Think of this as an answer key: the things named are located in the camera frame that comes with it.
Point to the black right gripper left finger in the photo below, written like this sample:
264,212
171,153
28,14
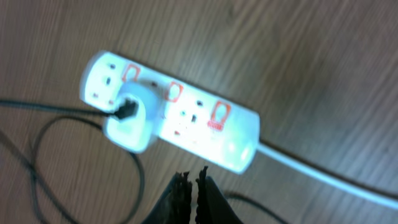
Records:
174,205

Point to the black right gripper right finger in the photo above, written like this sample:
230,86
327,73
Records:
212,206

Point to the white charger plug adapter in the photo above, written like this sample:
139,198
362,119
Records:
133,128

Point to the white power strip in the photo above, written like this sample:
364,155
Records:
199,122

